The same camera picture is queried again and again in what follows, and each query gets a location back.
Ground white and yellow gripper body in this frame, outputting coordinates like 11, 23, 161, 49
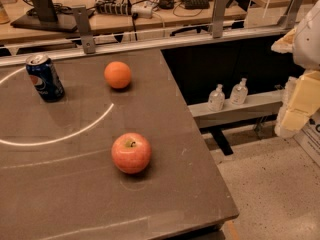
275, 70, 320, 139

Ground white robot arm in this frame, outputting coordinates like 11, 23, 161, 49
271, 1, 320, 139

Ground red apple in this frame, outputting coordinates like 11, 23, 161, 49
111, 133, 152, 174

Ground white low shelf beam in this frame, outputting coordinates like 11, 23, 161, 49
189, 90, 283, 128

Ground white paper sign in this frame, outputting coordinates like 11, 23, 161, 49
294, 111, 320, 166

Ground right clear sanitizer bottle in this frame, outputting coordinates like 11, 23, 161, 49
230, 78, 248, 105

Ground clear sanitizer bottle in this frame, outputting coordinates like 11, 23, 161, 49
230, 78, 248, 105
208, 84, 225, 112

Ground left clear sanitizer bottle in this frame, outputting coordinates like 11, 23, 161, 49
208, 84, 225, 112

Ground black keyboard device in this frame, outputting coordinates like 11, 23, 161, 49
182, 0, 210, 9

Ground white power adapter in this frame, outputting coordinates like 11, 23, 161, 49
131, 5, 153, 19

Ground orange fruit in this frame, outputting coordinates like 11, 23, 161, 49
104, 61, 131, 89

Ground black power strip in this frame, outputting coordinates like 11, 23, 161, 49
95, 1, 131, 16

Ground blue Pepsi can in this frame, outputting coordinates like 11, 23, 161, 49
26, 53, 65, 102

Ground black monitor stand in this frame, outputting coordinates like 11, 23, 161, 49
9, 0, 96, 33

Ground right metal bracket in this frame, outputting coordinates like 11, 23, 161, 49
277, 0, 303, 29

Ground metal bracket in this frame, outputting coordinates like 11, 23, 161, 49
72, 5, 96, 54
277, 0, 303, 29
211, 0, 228, 38

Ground middle metal bracket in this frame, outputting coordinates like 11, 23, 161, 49
211, 0, 228, 38

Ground left metal bracket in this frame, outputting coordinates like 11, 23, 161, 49
72, 5, 96, 54

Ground metal rail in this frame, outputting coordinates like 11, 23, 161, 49
0, 26, 290, 67

